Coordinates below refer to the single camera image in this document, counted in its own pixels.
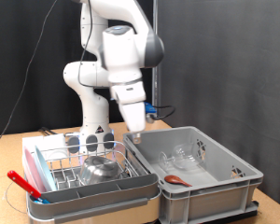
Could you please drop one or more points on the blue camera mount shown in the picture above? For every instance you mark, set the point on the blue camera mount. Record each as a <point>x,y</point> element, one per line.
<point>150,109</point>

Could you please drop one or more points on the light blue plate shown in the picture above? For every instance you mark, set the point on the light blue plate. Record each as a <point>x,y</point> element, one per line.
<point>46,171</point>

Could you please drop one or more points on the stainless steel bowl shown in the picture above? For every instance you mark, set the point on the stainless steel bowl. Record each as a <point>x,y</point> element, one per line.
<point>99,171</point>

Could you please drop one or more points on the white box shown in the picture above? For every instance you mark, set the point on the white box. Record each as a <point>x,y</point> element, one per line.
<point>49,141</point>

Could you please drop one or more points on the black backdrop curtain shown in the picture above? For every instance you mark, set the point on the black backdrop curtain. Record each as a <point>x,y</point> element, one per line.
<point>9,46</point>

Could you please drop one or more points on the vertical metal pole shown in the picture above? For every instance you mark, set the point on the vertical metal pole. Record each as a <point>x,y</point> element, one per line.
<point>155,87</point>

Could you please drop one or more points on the clear wine glass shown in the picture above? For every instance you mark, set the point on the clear wine glass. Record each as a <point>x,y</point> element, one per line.
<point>186,155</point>

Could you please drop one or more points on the dark grey backdrop curtain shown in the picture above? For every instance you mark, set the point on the dark grey backdrop curtain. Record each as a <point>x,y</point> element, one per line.
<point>224,62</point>

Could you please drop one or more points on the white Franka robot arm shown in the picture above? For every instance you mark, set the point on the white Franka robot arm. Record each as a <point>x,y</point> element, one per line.
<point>121,49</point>

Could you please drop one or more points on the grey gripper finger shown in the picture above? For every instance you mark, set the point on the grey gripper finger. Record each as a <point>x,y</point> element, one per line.
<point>137,137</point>

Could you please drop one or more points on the grey plastic crate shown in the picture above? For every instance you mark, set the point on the grey plastic crate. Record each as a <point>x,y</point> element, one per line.
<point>208,199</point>

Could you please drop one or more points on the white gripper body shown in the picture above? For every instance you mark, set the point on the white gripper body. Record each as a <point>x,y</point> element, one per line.
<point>133,116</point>

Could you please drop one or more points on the pink plate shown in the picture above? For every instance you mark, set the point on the pink plate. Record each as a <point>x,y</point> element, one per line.
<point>31,174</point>

